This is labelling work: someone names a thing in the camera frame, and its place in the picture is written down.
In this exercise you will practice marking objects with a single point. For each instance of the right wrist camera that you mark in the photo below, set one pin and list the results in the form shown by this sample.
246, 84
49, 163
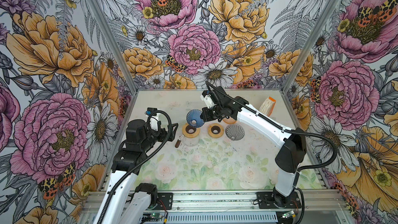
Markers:
206, 98

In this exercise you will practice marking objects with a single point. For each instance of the green circuit board right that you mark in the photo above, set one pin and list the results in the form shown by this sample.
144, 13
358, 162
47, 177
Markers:
289, 214

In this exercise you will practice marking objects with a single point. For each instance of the clear glass carafe brown handle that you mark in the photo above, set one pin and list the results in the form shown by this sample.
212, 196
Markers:
190, 142

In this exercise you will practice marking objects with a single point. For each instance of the coffee filter pack orange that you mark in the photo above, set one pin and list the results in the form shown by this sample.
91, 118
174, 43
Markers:
267, 106

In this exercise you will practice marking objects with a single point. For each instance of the aluminium front rail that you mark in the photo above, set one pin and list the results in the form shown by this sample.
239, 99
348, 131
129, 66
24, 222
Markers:
242, 200

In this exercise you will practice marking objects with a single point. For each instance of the grey ribbed dripper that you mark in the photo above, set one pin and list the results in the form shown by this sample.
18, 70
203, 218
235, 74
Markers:
235, 132

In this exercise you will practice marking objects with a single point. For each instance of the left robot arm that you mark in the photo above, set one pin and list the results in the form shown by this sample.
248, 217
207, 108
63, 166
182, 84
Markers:
123, 176

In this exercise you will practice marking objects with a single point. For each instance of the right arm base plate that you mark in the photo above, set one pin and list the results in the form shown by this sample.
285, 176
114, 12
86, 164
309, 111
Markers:
274, 200

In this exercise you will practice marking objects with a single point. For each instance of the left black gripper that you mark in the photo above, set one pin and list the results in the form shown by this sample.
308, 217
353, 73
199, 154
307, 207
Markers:
172, 136

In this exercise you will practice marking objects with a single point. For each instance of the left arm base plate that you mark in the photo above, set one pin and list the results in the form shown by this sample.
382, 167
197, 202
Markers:
164, 202

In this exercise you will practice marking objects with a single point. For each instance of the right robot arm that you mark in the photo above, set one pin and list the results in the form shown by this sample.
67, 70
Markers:
291, 143

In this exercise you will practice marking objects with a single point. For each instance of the green circuit board left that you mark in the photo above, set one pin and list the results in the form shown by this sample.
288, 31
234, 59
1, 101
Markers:
152, 217

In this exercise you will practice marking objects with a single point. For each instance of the green circuit board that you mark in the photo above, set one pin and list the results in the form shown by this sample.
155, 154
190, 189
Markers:
152, 217
289, 214

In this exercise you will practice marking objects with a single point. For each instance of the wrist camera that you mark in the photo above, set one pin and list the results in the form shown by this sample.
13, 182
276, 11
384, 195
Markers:
206, 98
153, 119

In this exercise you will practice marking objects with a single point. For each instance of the wooden ring holder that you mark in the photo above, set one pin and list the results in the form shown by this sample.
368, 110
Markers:
189, 131
215, 130

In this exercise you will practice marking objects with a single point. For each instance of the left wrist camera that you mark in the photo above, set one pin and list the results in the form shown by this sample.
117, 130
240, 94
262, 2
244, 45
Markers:
153, 119

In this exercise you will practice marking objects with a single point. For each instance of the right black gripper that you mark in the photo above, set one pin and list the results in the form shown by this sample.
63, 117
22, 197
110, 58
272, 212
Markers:
205, 113

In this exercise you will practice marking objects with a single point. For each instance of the blue ribbed dripper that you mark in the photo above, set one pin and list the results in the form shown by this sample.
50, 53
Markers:
194, 119

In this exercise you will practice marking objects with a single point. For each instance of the orange glass pitcher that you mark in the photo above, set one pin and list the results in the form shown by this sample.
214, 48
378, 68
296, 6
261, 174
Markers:
229, 120

